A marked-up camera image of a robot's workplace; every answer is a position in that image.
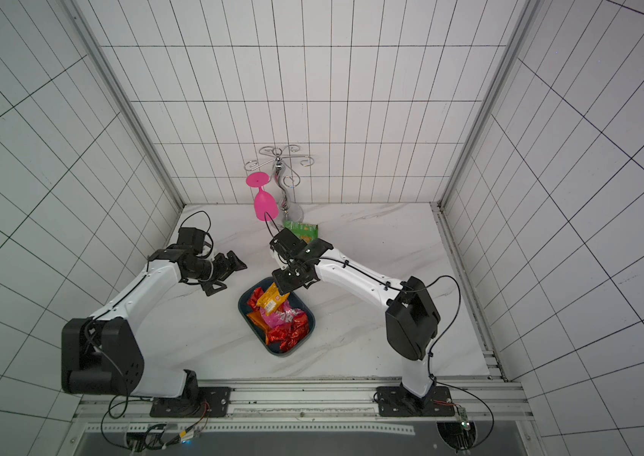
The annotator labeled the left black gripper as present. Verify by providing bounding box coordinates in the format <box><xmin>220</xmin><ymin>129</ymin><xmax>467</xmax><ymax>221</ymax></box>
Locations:
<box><xmin>185</xmin><ymin>250</ymin><xmax>248</xmax><ymax>296</ymax></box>

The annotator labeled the yellow snack packet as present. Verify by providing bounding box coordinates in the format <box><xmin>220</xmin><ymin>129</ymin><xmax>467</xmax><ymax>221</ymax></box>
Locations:
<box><xmin>257</xmin><ymin>282</ymin><xmax>289</xmax><ymax>315</ymax></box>

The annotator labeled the pink tea bag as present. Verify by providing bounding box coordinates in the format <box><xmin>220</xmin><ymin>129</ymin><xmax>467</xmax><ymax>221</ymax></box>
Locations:
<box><xmin>281</xmin><ymin>308</ymin><xmax>307</xmax><ymax>323</ymax></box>

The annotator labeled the red tea bag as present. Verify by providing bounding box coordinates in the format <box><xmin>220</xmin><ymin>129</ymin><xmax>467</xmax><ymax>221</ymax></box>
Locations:
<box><xmin>247</xmin><ymin>287</ymin><xmax>265</xmax><ymax>311</ymax></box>
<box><xmin>266</xmin><ymin>317</ymin><xmax>310</xmax><ymax>353</ymax></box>

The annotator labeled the orange tea bag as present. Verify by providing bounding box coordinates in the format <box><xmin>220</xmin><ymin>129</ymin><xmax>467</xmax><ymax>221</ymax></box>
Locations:
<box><xmin>246</xmin><ymin>310</ymin><xmax>270</xmax><ymax>333</ymax></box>

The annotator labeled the purple tea bag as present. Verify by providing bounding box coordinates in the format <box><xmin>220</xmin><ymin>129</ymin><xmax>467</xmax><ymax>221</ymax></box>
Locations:
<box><xmin>261</xmin><ymin>311</ymin><xmax>288</xmax><ymax>329</ymax></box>

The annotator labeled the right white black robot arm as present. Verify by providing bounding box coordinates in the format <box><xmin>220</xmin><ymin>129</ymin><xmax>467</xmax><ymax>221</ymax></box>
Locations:
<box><xmin>270</xmin><ymin>235</ymin><xmax>441</xmax><ymax>399</ymax></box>

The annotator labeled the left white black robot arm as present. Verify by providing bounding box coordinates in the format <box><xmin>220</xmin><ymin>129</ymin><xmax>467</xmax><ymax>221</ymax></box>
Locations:
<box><xmin>61</xmin><ymin>245</ymin><xmax>247</xmax><ymax>399</ymax></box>

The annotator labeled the teal plastic storage box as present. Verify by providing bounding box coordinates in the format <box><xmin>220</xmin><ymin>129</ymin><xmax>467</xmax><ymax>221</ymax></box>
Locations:
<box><xmin>238</xmin><ymin>277</ymin><xmax>316</xmax><ymax>356</ymax></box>

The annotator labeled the green snack packet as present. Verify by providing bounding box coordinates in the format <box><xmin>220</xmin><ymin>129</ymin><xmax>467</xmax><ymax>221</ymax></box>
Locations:
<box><xmin>283</xmin><ymin>220</ymin><xmax>319</xmax><ymax>243</ymax></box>

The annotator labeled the pink plastic wine glass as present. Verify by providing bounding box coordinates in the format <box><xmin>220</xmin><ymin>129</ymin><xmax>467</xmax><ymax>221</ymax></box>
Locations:
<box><xmin>246</xmin><ymin>171</ymin><xmax>279</xmax><ymax>222</ymax></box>

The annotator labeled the silver metal glass rack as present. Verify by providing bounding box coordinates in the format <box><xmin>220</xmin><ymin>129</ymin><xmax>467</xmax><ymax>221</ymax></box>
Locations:
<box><xmin>244</xmin><ymin>144</ymin><xmax>314</xmax><ymax>223</ymax></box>

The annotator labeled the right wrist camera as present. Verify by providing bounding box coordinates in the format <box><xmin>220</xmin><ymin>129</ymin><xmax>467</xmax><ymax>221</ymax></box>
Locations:
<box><xmin>270</xmin><ymin>228</ymin><xmax>307</xmax><ymax>265</ymax></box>

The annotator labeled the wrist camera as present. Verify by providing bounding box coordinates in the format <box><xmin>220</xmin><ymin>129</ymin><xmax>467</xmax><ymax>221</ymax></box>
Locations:
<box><xmin>176</xmin><ymin>227</ymin><xmax>215</xmax><ymax>258</ymax></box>
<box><xmin>270</xmin><ymin>228</ymin><xmax>307</xmax><ymax>265</ymax></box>

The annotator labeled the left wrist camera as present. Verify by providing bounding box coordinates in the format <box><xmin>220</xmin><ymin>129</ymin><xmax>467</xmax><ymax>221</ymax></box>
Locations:
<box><xmin>176</xmin><ymin>227</ymin><xmax>215</xmax><ymax>258</ymax></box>

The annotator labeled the aluminium mounting rail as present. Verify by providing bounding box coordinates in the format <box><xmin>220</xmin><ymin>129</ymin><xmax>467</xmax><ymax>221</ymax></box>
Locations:
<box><xmin>71</xmin><ymin>378</ymin><xmax>534</xmax><ymax>437</ymax></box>

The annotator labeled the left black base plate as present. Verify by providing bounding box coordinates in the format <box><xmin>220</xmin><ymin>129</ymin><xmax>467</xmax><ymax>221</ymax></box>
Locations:
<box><xmin>149</xmin><ymin>387</ymin><xmax>232</xmax><ymax>419</ymax></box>

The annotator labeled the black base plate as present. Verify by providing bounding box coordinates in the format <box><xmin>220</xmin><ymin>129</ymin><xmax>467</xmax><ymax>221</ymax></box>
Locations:
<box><xmin>373</xmin><ymin>385</ymin><xmax>456</xmax><ymax>418</ymax></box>
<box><xmin>149</xmin><ymin>387</ymin><xmax>232</xmax><ymax>419</ymax></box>

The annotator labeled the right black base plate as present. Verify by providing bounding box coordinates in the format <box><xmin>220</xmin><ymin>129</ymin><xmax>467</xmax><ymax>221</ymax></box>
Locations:
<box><xmin>373</xmin><ymin>385</ymin><xmax>456</xmax><ymax>418</ymax></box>

